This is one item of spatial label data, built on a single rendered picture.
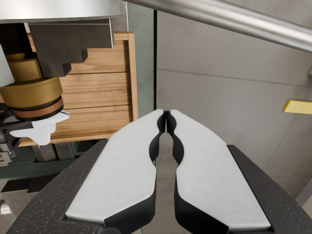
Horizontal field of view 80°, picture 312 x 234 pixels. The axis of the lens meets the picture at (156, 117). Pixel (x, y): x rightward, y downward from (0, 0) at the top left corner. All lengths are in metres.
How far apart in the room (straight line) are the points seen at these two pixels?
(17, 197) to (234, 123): 1.75
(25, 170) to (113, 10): 0.61
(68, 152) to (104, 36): 0.49
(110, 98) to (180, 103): 1.13
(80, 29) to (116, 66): 0.25
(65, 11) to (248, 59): 1.63
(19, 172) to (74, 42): 0.54
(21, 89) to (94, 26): 0.14
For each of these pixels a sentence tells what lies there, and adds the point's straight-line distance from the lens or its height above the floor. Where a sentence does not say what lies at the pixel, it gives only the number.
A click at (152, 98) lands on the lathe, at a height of 0.54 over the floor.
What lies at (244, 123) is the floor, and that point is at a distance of 2.06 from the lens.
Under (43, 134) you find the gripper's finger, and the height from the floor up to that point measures 1.10.
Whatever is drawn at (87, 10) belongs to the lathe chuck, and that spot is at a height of 1.18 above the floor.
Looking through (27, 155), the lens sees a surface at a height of 0.83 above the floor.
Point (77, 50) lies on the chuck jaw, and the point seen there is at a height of 1.10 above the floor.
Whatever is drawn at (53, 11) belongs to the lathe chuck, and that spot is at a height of 1.21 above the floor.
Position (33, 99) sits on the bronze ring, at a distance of 0.33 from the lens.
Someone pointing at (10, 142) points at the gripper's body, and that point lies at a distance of 0.42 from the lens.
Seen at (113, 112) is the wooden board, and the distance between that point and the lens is 0.58.
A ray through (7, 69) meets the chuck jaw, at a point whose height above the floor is 1.12.
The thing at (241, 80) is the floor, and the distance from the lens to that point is 1.79.
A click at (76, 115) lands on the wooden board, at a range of 0.60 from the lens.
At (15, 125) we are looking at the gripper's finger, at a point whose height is 1.12.
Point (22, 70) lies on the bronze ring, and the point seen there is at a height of 1.11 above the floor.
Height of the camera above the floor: 1.39
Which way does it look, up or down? 58 degrees down
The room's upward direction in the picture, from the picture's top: 161 degrees clockwise
